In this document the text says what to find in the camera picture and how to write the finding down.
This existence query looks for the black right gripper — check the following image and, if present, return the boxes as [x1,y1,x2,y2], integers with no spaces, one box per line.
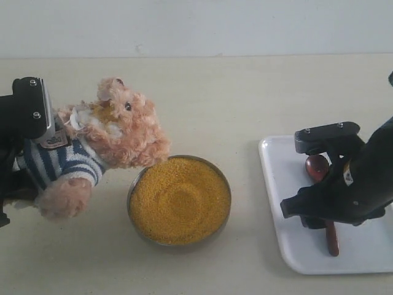
[281,119,392,226]

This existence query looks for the white rectangular plastic tray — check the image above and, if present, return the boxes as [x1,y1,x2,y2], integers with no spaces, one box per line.
[259,135,392,275]

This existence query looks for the round metal bowl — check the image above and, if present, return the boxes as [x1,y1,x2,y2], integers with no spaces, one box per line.
[126,154,232,254]

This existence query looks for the yellow millet grains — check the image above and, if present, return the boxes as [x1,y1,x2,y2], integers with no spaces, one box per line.
[130,157,231,246]

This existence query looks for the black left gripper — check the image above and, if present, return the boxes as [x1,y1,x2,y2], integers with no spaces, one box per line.
[1,77,55,227]

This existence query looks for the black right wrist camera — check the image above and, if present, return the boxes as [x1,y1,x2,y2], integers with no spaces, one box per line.
[294,121,360,155]

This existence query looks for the plush teddy bear striped shirt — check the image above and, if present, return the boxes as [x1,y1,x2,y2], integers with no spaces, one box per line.
[14,77,170,220]

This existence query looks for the dark red wooden spoon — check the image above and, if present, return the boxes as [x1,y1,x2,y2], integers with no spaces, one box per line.
[305,154,340,257]

